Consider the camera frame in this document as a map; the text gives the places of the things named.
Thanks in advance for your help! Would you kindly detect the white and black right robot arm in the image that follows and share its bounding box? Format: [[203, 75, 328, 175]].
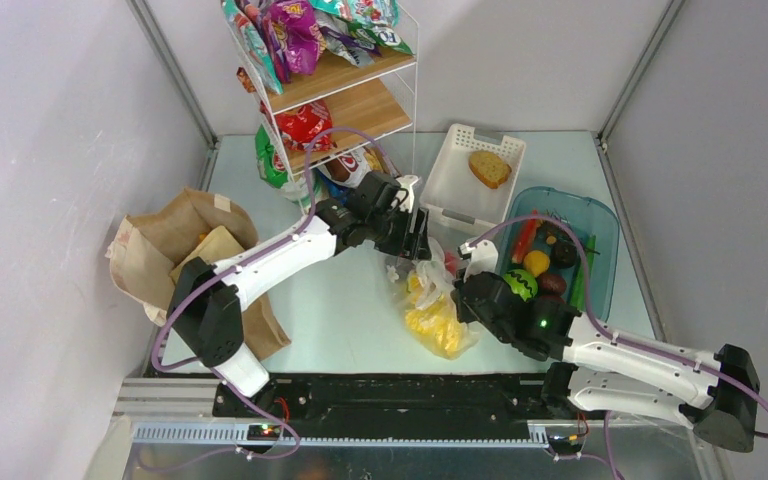
[[452, 272, 760, 453]]

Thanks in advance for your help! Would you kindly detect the white red chips bag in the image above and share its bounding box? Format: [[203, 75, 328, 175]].
[[321, 147, 385, 188]]

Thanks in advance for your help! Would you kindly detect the green white snack bag top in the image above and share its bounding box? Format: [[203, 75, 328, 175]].
[[311, 0, 414, 67]]

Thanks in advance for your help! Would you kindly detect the translucent plastic grocery bag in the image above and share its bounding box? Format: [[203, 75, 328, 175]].
[[385, 238, 480, 360]]

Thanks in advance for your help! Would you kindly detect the purple snack bag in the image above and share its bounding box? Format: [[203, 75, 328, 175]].
[[265, 0, 325, 75]]

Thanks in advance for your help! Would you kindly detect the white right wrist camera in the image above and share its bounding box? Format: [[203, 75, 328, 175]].
[[458, 240, 498, 280]]

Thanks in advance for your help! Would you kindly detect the white plastic basket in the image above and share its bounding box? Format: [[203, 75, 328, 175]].
[[419, 123, 527, 236]]

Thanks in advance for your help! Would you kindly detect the brown toy potato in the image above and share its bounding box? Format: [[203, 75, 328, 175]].
[[537, 272, 567, 296]]

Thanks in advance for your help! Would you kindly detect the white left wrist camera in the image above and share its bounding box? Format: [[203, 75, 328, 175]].
[[392, 175, 421, 212]]

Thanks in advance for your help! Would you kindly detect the yellow toy lemon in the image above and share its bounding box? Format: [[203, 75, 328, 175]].
[[523, 250, 551, 278]]

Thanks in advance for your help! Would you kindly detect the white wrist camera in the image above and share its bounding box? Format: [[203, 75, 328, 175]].
[[458, 240, 498, 280], [392, 175, 421, 212]]

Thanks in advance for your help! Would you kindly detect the brown burlap tote bag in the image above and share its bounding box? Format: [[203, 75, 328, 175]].
[[106, 188, 259, 327]]

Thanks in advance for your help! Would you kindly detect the white wire wooden shelf rack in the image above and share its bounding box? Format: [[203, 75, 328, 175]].
[[221, 1, 417, 183]]

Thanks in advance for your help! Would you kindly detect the green toy cucumber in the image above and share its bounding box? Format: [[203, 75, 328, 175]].
[[568, 235, 597, 311]]

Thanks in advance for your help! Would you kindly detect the green toy ball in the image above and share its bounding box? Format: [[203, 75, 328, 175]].
[[502, 269, 539, 301]]

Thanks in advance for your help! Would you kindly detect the teal plastic tub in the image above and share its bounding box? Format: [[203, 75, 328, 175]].
[[496, 187, 620, 320]]

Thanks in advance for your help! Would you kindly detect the red snack bag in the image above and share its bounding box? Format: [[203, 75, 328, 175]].
[[275, 100, 336, 152]]

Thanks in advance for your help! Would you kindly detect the teal snack bag left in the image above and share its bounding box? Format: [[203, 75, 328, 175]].
[[221, 1, 283, 94]]

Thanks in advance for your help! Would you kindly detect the slice of toasted bread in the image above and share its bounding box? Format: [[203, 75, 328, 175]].
[[468, 151, 513, 189]]

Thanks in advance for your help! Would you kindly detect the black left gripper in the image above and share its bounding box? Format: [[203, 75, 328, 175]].
[[366, 202, 431, 261]]

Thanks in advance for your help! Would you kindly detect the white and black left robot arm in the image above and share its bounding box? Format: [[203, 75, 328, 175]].
[[161, 175, 431, 417]]

